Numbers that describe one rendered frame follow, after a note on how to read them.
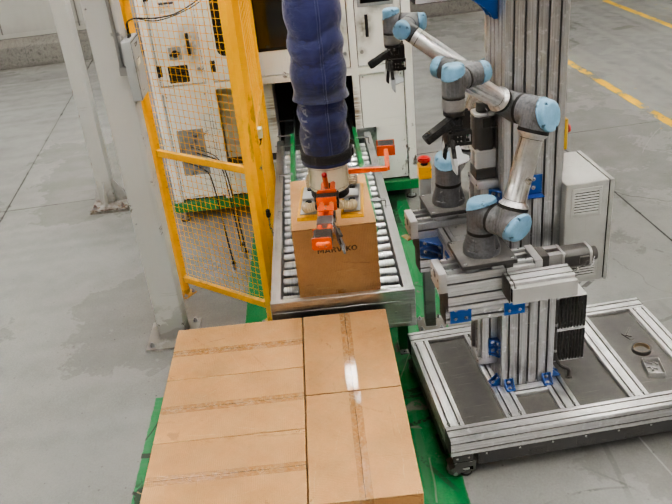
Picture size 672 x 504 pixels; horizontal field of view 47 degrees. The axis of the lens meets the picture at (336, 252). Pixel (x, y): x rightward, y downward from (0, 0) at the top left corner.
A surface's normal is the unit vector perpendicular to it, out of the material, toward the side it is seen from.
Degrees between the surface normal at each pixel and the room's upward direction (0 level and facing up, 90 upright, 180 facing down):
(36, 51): 90
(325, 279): 90
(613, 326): 0
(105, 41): 90
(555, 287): 90
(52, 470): 0
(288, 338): 0
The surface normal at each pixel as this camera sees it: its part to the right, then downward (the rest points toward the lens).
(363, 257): 0.06, 0.47
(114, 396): -0.09, -0.88
